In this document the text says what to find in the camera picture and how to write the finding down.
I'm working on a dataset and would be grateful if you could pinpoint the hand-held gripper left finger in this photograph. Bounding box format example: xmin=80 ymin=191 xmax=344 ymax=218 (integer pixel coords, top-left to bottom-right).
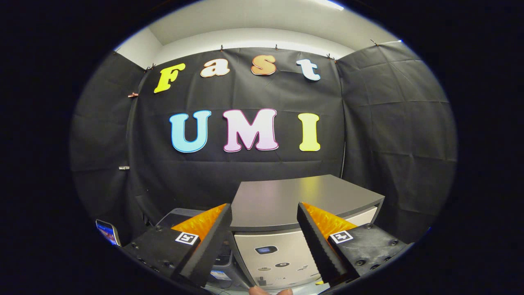
xmin=121 ymin=204 xmax=233 ymax=288

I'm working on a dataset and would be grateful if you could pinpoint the black backdrop cloth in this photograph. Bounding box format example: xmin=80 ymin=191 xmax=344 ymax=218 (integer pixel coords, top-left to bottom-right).
xmin=70 ymin=40 xmax=457 ymax=244

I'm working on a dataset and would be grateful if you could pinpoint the smartphone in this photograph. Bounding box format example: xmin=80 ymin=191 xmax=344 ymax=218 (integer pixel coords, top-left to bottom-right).
xmin=95 ymin=219 xmax=122 ymax=247

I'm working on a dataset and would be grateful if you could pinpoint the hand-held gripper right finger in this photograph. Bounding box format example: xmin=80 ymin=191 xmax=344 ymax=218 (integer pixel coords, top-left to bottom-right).
xmin=297 ymin=202 xmax=410 ymax=287

